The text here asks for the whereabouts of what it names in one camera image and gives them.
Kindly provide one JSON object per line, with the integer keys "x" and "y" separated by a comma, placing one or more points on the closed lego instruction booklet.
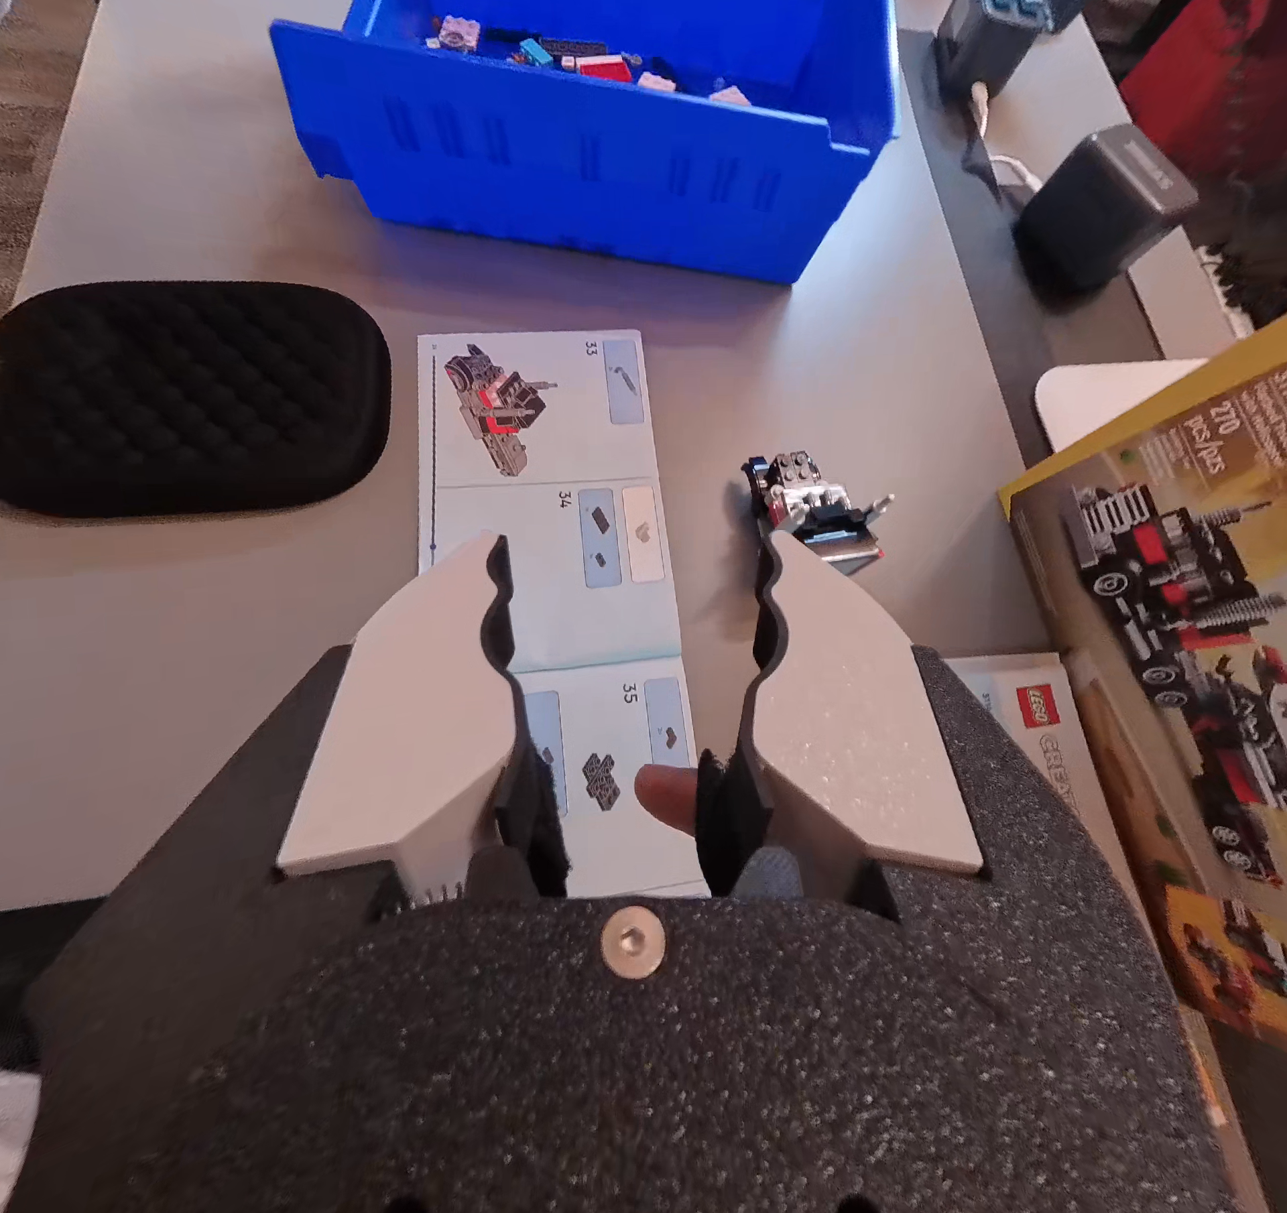
{"x": 1035, "y": 719}

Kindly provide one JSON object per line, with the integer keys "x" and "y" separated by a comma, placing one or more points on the lego truck model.
{"x": 804, "y": 509}

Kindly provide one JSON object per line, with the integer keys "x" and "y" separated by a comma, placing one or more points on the blue plastic bin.
{"x": 563, "y": 177}

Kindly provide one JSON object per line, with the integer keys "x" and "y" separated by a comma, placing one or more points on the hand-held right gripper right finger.
{"x": 854, "y": 730}

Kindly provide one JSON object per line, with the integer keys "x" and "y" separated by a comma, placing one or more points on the pile of lego bricks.
{"x": 603, "y": 67}

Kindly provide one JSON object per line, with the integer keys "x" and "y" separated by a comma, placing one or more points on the person's right hand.
{"x": 671, "y": 796}

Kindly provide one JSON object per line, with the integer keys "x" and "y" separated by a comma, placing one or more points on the black quilted case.
{"x": 181, "y": 398}

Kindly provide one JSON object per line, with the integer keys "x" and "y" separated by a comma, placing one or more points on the white stand base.
{"x": 1106, "y": 398}

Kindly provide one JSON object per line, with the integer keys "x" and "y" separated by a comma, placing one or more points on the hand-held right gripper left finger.
{"x": 422, "y": 719}

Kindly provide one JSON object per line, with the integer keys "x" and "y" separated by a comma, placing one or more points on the grey battery charger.
{"x": 994, "y": 36}

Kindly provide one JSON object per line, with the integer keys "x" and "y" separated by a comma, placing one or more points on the black cube charger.
{"x": 1095, "y": 207}

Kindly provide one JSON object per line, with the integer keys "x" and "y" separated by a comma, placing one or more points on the open lego instruction booklet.
{"x": 563, "y": 489}

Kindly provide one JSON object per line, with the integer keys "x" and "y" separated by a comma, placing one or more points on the lego set cardboard box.
{"x": 1155, "y": 549}

